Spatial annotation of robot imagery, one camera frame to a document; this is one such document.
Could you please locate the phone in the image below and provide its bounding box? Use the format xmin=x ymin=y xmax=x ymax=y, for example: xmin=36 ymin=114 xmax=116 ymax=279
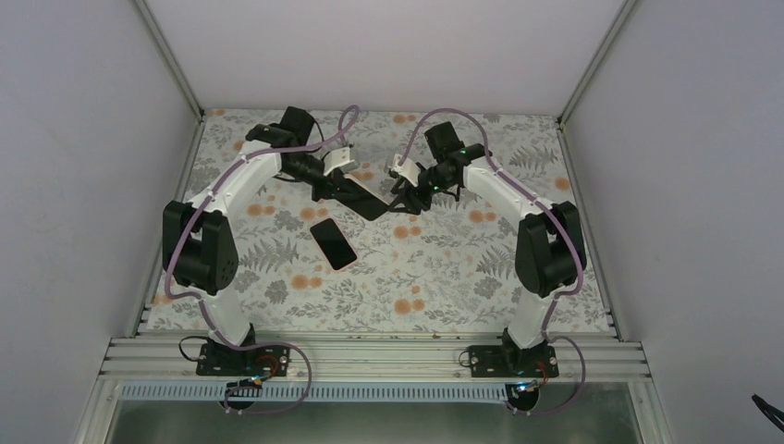
xmin=310 ymin=218 xmax=358 ymax=271
xmin=337 ymin=182 xmax=389 ymax=221

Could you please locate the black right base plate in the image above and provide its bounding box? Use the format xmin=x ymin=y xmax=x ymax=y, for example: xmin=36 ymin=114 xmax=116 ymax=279
xmin=466 ymin=342 xmax=559 ymax=378

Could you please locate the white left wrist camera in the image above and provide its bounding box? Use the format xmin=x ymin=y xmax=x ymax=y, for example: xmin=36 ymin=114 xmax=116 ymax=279
xmin=322 ymin=146 xmax=360 ymax=177

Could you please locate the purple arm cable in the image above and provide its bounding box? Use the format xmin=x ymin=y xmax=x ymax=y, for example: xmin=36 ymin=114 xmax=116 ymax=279
xmin=166 ymin=105 xmax=361 ymax=416
xmin=398 ymin=107 xmax=588 ymax=418

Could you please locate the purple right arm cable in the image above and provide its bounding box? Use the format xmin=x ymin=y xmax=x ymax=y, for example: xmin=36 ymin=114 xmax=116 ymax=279
xmin=398 ymin=107 xmax=588 ymax=418

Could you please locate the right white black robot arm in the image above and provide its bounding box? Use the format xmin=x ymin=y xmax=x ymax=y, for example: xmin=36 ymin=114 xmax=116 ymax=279
xmin=387 ymin=122 xmax=586 ymax=376

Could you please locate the phone in pink case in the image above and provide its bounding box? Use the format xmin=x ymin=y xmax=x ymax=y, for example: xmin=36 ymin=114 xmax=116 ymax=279
xmin=310 ymin=218 xmax=358 ymax=271

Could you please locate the white slotted cable duct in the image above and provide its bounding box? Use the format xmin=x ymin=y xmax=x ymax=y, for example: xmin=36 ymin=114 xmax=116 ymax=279
xmin=119 ymin=381 xmax=528 ymax=403

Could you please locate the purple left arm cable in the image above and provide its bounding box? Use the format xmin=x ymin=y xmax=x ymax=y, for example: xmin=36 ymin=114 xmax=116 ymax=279
xmin=166 ymin=105 xmax=361 ymax=416

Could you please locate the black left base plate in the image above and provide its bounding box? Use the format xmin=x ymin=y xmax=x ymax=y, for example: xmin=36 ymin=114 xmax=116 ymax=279
xmin=195 ymin=342 xmax=290 ymax=377

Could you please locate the aluminium front rail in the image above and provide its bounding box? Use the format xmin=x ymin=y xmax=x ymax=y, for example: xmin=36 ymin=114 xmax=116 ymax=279
xmin=99 ymin=333 xmax=652 ymax=383

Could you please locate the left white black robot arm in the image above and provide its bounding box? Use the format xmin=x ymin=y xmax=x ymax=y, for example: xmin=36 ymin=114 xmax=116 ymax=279
xmin=162 ymin=106 xmax=349 ymax=375

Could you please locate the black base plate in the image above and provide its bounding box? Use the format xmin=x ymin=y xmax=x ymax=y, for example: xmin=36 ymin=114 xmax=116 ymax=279
xmin=466 ymin=342 xmax=559 ymax=378
xmin=195 ymin=342 xmax=290 ymax=377

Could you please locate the black object at corner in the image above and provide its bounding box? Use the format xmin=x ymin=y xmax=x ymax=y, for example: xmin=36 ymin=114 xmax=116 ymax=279
xmin=751 ymin=394 xmax=784 ymax=432

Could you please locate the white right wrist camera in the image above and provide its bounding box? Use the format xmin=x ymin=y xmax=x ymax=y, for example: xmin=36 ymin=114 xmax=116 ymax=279
xmin=386 ymin=154 xmax=422 ymax=186

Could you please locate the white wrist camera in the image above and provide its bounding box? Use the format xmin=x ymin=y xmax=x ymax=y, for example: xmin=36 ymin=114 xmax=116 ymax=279
xmin=322 ymin=146 xmax=360 ymax=177
xmin=386 ymin=154 xmax=422 ymax=186

